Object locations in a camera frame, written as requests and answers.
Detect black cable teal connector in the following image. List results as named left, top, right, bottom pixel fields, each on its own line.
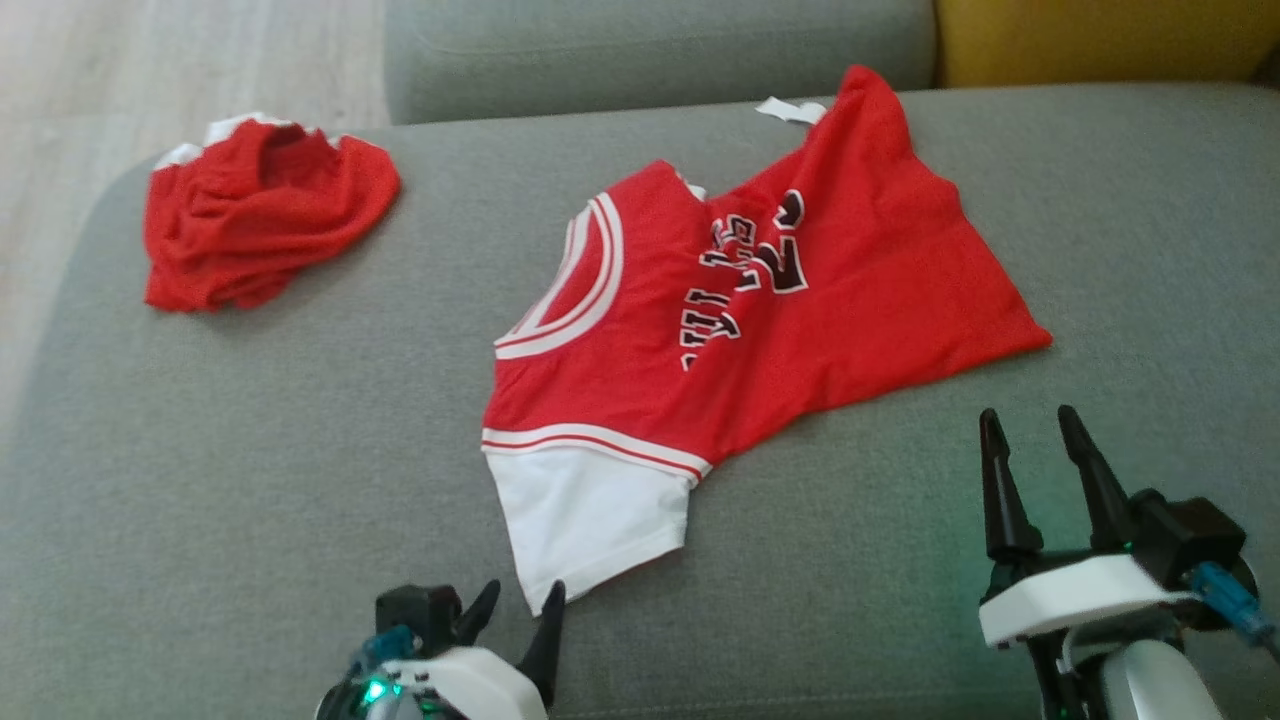
left=350, top=625, right=416, bottom=676
left=1188, top=560, right=1280, bottom=661

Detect red mesh shorts white stripe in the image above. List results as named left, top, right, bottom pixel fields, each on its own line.
left=143, top=112, right=402, bottom=313

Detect large grey sofa chaise cushion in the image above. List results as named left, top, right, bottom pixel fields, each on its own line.
left=0, top=82, right=1280, bottom=720

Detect yellow sofa backrest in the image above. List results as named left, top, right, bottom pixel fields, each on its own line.
left=935, top=0, right=1280, bottom=89

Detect right black cable teal connector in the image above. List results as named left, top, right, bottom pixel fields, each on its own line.
left=1188, top=560, right=1280, bottom=661

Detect left black cable teal connector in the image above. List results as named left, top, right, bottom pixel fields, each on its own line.
left=350, top=625, right=416, bottom=676

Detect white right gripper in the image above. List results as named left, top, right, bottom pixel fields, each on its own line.
left=978, top=405, right=1201, bottom=649

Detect red basketball jersey white sleeves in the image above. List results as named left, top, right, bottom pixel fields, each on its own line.
left=480, top=65, right=1054, bottom=618

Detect grey sofa back cushion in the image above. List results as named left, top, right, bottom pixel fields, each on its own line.
left=385, top=0, right=938, bottom=125

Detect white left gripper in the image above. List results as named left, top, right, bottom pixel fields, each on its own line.
left=380, top=579, right=567, bottom=720

